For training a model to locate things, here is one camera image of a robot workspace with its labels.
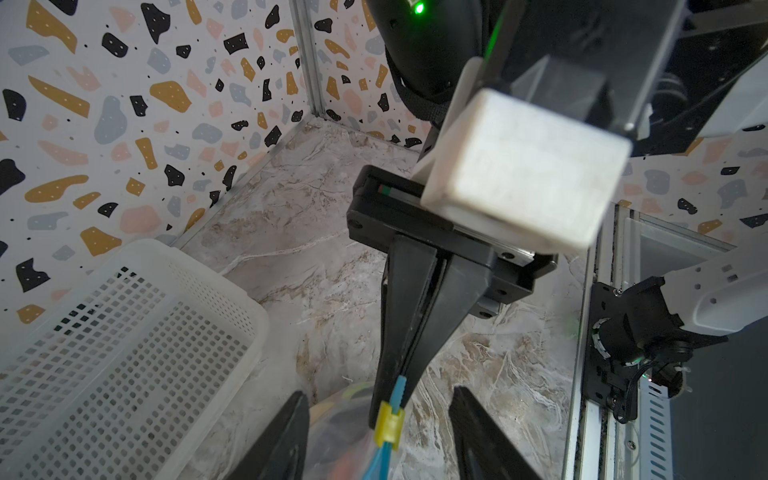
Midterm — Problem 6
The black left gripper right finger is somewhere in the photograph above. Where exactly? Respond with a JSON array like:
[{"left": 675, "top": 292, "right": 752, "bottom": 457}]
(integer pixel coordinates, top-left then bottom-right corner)
[{"left": 449, "top": 386, "right": 540, "bottom": 480}]

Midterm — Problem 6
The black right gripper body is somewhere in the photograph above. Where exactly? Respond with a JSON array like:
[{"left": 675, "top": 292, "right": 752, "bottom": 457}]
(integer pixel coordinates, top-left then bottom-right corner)
[{"left": 347, "top": 165, "right": 558, "bottom": 318}]

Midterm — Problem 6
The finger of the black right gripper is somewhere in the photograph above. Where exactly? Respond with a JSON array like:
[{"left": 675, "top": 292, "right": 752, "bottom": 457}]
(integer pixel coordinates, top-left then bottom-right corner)
[
  {"left": 398, "top": 256, "right": 492, "bottom": 407},
  {"left": 368, "top": 235, "right": 437, "bottom": 428}
]

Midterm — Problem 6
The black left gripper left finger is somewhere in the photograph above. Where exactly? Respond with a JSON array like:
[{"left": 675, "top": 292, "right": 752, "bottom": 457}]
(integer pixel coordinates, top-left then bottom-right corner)
[{"left": 227, "top": 391, "right": 310, "bottom": 480}]

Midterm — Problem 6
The clear zip top bag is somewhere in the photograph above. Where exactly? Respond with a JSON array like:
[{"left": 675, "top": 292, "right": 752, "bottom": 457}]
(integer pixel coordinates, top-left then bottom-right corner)
[{"left": 304, "top": 376, "right": 407, "bottom": 479}]

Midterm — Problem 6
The white plastic basket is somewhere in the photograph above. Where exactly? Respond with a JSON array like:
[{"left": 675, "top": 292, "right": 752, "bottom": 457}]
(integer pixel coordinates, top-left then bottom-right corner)
[{"left": 1, "top": 239, "right": 269, "bottom": 479}]

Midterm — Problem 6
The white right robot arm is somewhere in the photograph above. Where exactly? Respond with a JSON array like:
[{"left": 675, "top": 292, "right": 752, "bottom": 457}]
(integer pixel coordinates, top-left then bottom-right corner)
[{"left": 347, "top": 1, "right": 767, "bottom": 424}]

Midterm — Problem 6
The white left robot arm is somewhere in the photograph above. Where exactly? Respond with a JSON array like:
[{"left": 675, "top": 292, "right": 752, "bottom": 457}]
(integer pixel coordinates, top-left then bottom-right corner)
[{"left": 229, "top": 235, "right": 767, "bottom": 479}]

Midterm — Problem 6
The aluminium front rail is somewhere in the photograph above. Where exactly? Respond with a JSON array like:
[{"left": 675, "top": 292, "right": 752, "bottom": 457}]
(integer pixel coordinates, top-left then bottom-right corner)
[{"left": 562, "top": 206, "right": 732, "bottom": 479}]

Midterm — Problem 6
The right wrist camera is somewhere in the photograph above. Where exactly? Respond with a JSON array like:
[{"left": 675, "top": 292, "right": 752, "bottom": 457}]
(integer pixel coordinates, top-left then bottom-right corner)
[{"left": 411, "top": 57, "right": 631, "bottom": 254}]

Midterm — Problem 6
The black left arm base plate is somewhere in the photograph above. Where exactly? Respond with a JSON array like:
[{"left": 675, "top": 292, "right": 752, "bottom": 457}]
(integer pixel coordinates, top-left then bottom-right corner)
[{"left": 582, "top": 282, "right": 644, "bottom": 424}]

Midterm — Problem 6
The aluminium left corner post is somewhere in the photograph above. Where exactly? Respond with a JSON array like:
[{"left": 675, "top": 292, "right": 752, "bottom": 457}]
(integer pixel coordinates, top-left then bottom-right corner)
[{"left": 289, "top": 0, "right": 327, "bottom": 119}]

